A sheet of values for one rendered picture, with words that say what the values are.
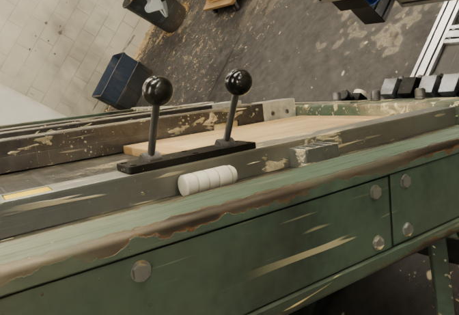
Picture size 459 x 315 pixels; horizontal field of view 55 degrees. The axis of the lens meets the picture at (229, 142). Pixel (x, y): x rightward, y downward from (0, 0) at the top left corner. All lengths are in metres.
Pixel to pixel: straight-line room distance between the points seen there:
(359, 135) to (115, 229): 0.57
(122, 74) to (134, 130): 4.35
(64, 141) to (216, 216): 0.75
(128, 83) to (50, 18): 1.48
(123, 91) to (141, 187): 4.86
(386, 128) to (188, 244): 0.60
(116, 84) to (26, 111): 1.11
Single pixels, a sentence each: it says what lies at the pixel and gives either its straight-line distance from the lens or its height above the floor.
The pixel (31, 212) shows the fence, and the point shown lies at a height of 1.58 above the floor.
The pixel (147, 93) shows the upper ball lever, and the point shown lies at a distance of 0.53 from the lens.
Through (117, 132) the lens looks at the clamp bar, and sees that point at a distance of 1.09.
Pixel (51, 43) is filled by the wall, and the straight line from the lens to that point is 6.32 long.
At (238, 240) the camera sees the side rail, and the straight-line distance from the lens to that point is 0.35.
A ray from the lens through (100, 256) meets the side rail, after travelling 0.30.
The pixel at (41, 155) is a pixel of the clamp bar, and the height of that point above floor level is 1.50.
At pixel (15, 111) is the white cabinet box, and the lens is 4.87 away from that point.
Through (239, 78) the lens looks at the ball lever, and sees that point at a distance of 0.59.
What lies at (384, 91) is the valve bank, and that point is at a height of 0.76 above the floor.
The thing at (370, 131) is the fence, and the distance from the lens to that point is 0.84.
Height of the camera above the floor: 1.71
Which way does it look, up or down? 31 degrees down
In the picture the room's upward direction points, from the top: 59 degrees counter-clockwise
